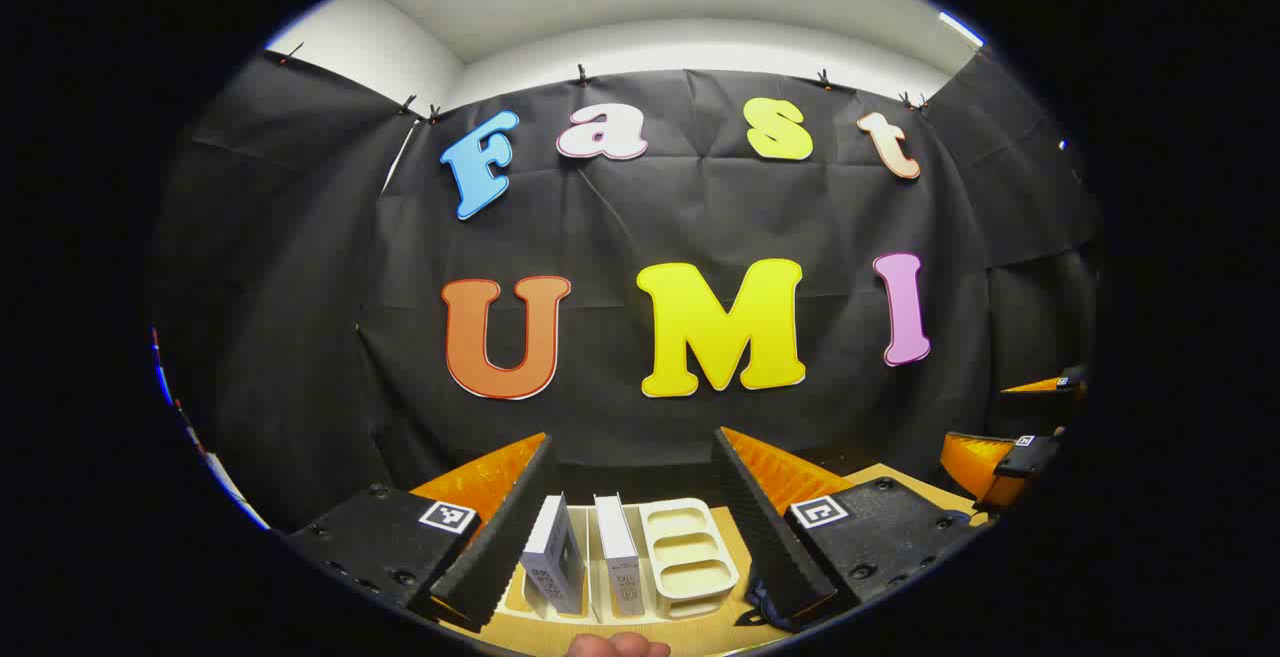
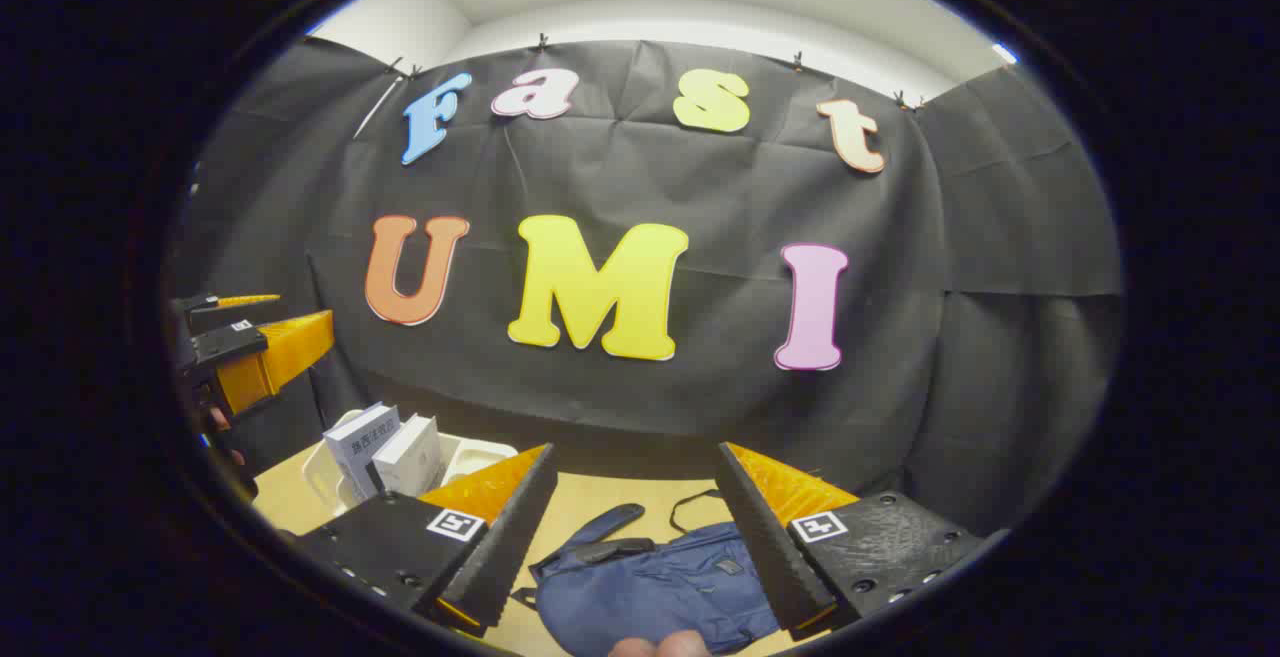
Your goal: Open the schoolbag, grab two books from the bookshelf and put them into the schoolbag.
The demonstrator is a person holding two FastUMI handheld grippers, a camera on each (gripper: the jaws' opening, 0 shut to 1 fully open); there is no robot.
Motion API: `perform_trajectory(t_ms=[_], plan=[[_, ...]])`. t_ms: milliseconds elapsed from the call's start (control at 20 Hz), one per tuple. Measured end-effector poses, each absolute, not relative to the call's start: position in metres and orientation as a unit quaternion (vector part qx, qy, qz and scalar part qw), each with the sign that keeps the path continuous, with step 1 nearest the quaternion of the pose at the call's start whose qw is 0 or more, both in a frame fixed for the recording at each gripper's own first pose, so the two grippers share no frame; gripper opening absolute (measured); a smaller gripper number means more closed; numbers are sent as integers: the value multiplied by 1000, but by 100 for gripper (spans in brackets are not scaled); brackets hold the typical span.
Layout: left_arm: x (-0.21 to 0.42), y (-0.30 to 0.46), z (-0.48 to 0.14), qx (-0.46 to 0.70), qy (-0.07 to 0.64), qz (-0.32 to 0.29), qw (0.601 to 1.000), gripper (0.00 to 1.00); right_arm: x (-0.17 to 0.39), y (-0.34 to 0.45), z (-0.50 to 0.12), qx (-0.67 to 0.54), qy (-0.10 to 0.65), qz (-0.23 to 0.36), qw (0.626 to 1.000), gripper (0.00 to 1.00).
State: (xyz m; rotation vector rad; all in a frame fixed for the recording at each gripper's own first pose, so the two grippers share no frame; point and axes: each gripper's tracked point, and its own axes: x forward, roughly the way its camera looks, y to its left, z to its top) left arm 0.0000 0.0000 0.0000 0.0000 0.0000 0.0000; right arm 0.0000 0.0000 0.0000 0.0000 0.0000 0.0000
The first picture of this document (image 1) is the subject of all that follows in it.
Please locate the white bookshelf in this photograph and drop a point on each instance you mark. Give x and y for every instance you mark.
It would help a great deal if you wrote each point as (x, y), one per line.
(690, 557)

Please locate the white panel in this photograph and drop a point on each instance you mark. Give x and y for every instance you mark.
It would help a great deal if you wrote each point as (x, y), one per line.
(240, 497)

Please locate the white paperback book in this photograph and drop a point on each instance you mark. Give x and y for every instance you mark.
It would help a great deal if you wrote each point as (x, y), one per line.
(620, 557)
(553, 557)

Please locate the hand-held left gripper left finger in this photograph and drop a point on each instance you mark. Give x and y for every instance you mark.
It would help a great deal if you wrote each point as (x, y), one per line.
(500, 547)

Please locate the black backdrop cloth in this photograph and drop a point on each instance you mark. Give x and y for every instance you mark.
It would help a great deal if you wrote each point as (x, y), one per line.
(620, 217)

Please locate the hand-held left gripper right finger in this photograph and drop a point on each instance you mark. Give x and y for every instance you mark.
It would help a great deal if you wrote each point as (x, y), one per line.
(765, 547)

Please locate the row of black cloth clips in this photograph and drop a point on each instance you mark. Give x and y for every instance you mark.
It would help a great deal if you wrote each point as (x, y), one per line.
(580, 73)

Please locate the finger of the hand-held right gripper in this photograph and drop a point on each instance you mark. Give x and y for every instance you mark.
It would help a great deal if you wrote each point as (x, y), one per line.
(1040, 387)
(970, 462)

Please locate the ceiling light panel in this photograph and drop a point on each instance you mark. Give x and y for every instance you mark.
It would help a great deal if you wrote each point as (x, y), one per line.
(962, 29)

